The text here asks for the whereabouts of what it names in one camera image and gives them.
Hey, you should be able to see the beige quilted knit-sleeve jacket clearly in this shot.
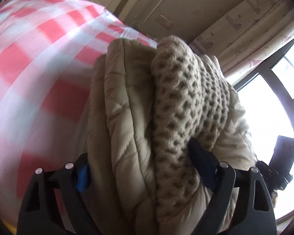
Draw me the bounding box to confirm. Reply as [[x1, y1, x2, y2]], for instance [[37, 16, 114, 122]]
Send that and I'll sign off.
[[86, 36, 257, 234]]

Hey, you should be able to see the dark framed window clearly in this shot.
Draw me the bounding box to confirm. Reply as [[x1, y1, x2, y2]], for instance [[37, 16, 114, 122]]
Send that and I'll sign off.
[[232, 34, 294, 226]]

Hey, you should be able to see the patterned window curtain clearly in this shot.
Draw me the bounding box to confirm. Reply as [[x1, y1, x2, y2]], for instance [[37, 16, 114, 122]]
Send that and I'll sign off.
[[190, 0, 294, 84]]

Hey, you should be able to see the red white checkered bed cover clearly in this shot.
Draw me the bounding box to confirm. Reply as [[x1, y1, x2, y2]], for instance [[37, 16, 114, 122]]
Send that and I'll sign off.
[[0, 0, 156, 225]]

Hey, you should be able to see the slim metal desk lamp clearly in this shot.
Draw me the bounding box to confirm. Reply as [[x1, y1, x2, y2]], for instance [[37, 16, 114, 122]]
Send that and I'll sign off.
[[131, 0, 164, 32]]

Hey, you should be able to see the wall power socket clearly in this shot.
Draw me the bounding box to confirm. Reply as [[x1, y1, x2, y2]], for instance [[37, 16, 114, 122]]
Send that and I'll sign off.
[[156, 15, 174, 30]]

